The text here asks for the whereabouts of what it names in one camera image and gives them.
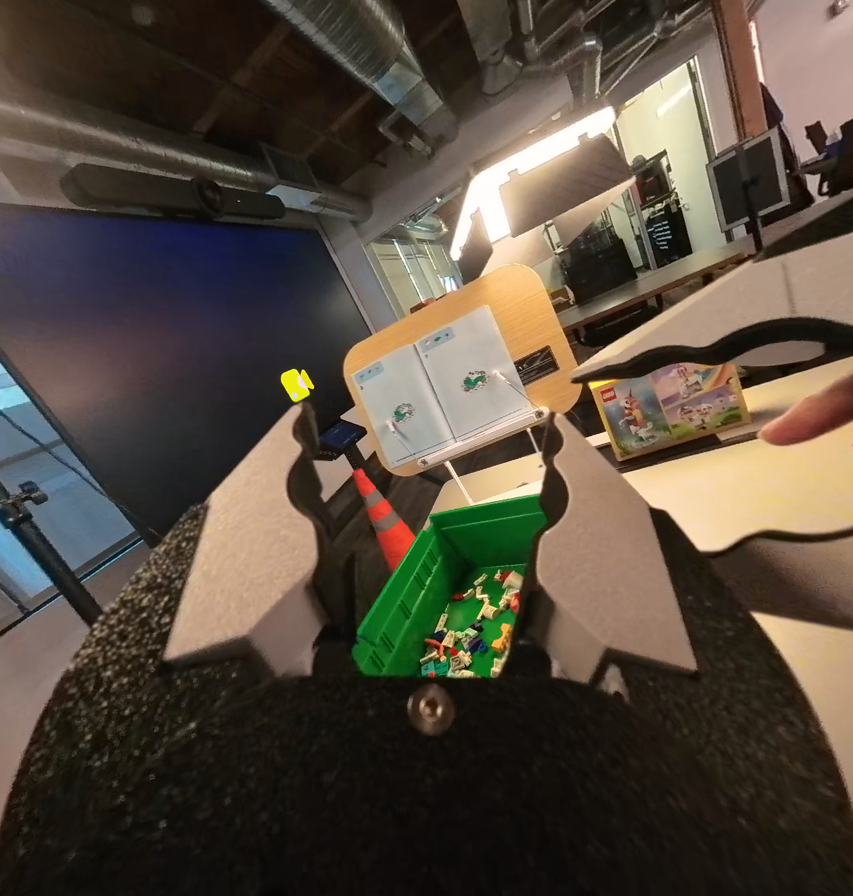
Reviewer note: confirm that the wooden book stand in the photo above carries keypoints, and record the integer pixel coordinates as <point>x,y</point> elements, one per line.
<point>510,301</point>

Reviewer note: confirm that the long background table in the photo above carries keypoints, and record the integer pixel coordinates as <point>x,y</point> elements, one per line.
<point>678,276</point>

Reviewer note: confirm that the dark phone on stand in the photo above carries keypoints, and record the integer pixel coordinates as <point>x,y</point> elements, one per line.
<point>341,437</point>

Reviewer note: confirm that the green plastic bin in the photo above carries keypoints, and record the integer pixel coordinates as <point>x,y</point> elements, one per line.
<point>412,581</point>

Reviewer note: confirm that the small desk monitor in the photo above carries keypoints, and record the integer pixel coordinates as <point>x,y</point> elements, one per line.
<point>748,178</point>

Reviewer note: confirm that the dark monitor screen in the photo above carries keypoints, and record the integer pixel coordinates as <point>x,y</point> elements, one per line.
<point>153,350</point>

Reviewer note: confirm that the silver metal duct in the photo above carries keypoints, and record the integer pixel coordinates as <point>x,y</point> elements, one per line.
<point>377,56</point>
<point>538,49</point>

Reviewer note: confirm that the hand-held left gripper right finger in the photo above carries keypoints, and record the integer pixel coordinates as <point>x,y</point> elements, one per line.
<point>608,560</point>

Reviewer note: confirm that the black equipment rack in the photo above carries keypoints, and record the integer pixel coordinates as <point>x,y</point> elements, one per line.
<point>598,259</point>

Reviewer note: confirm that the colourful lego box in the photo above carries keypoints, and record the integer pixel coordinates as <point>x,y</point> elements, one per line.
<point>671,413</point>

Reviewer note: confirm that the person's right hand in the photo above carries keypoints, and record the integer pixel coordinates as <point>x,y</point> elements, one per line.
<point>825,409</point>

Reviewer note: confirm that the large window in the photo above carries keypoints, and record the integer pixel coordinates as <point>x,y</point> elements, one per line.
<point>20,434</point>

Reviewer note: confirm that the black video conference bar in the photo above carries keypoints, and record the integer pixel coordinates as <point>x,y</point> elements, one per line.
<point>174,192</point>

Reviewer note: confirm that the pile of lego pieces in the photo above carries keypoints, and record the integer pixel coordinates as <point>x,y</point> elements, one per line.
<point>475,630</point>

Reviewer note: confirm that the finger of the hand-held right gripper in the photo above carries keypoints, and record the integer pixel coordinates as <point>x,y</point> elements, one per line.
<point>818,581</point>
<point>748,301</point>

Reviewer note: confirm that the grey metal pipe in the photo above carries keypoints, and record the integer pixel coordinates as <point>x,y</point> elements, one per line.
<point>118,150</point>

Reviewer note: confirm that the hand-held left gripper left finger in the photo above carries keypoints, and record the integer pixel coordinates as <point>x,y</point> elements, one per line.
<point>237,560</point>

